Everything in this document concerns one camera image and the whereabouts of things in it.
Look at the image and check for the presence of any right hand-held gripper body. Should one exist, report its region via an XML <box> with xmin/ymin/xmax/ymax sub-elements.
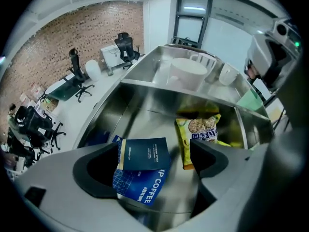
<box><xmin>245</xmin><ymin>19</ymin><xmax>302</xmax><ymax>89</ymax></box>

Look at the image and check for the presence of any green plastic cup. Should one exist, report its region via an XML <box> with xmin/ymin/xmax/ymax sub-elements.
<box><xmin>236</xmin><ymin>88</ymin><xmax>266</xmax><ymax>111</ymax></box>

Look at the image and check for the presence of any black office chair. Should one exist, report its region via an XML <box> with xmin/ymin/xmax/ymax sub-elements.
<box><xmin>14</xmin><ymin>105</ymin><xmax>67</xmax><ymax>152</ymax></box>
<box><xmin>7</xmin><ymin>127</ymin><xmax>42</xmax><ymax>168</ymax></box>
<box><xmin>68</xmin><ymin>48</ymin><xmax>95</xmax><ymax>103</ymax></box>
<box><xmin>114</xmin><ymin>32</ymin><xmax>140</xmax><ymax>70</ymax></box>

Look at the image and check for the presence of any yellow snack packet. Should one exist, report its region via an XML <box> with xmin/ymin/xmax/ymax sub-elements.
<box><xmin>175</xmin><ymin>114</ymin><xmax>222</xmax><ymax>171</ymax></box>

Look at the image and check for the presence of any white mug striped print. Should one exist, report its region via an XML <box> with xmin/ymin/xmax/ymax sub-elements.
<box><xmin>218</xmin><ymin>62</ymin><xmax>239</xmax><ymax>86</ymax></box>

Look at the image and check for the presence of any person's right hand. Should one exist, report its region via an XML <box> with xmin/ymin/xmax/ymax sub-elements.
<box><xmin>246</xmin><ymin>66</ymin><xmax>260</xmax><ymax>79</ymax></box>

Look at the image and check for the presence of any large plain white mug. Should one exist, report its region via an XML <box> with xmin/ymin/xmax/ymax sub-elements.
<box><xmin>166</xmin><ymin>53</ymin><xmax>217</xmax><ymax>91</ymax></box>

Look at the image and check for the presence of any dark navy packet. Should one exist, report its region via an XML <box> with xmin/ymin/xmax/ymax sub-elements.
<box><xmin>118</xmin><ymin>137</ymin><xmax>172</xmax><ymax>171</ymax></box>

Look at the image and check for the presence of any blue coffee box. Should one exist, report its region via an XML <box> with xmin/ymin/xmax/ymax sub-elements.
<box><xmin>112</xmin><ymin>135</ymin><xmax>169</xmax><ymax>206</ymax></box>

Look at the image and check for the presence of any white round stool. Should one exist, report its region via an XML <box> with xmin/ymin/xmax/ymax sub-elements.
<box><xmin>84</xmin><ymin>59</ymin><xmax>102</xmax><ymax>82</ymax></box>

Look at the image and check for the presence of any black framed glass door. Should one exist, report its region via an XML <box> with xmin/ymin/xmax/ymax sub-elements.
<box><xmin>176</xmin><ymin>0</ymin><xmax>213</xmax><ymax>48</ymax></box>

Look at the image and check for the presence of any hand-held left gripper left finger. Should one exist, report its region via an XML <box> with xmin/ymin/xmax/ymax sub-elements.
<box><xmin>15</xmin><ymin>143</ymin><xmax>155</xmax><ymax>232</ymax></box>

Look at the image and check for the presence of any stainless steel service cart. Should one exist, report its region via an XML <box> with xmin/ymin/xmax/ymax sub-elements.
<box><xmin>72</xmin><ymin>44</ymin><xmax>276</xmax><ymax>227</ymax></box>

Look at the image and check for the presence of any white cabinet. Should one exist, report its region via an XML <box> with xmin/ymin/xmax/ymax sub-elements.
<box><xmin>100</xmin><ymin>44</ymin><xmax>121</xmax><ymax>68</ymax></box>

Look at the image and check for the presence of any pile of cardboard boxes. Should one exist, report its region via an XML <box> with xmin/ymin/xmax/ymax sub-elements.
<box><xmin>19</xmin><ymin>83</ymin><xmax>60</xmax><ymax>114</ymax></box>

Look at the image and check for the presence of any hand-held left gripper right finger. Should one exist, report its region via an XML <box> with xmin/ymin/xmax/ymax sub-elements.
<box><xmin>169</xmin><ymin>139</ymin><xmax>294</xmax><ymax>232</ymax></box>

